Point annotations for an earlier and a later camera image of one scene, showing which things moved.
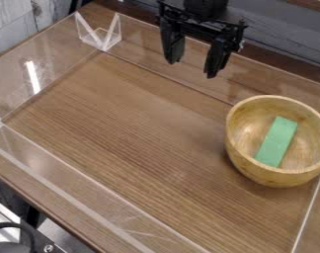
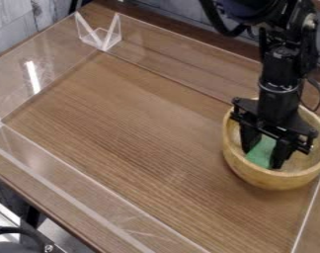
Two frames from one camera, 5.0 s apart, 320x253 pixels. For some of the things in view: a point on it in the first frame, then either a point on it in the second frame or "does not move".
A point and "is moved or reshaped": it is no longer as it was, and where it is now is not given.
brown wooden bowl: x=249 y=121 does not move
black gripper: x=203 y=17 to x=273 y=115
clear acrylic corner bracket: x=99 y=38 does not move
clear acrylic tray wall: x=80 y=201 does not move
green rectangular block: x=275 y=141 is moved or reshaped
